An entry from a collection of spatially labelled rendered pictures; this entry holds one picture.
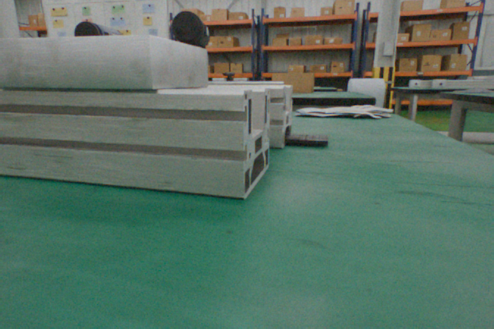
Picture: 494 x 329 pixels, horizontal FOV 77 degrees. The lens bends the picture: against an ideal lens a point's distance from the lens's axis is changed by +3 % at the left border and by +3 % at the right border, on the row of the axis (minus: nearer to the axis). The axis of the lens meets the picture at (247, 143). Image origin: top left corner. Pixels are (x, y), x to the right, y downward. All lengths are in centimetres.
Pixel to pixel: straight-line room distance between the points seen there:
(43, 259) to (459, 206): 27
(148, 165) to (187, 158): 4
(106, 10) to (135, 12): 35
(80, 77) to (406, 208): 27
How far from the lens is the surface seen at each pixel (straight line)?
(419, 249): 20
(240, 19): 1019
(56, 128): 32
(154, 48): 25
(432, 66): 1041
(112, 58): 27
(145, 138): 26
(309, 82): 237
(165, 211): 23
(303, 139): 45
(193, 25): 62
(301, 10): 1023
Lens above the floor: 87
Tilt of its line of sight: 12 degrees down
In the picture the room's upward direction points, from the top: straight up
